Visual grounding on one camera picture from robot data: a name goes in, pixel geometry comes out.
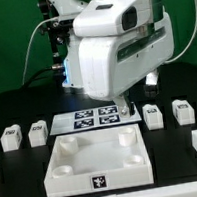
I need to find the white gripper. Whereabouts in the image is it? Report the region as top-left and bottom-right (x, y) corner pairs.
(73, 0), (174, 118)

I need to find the white square tabletop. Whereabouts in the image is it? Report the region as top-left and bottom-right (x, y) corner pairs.
(44, 124), (154, 197)

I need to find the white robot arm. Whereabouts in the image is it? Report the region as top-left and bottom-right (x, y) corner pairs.
(49, 0), (174, 118)

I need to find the white marker sheet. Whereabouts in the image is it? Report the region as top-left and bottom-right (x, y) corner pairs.
(50, 105), (142, 136)

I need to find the black cable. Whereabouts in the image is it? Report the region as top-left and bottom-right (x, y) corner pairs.
(16, 64), (67, 91)

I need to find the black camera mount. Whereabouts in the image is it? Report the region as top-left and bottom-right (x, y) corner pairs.
(37, 0), (74, 63)

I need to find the white cable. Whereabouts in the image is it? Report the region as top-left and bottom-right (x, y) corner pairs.
(14, 16), (68, 85)

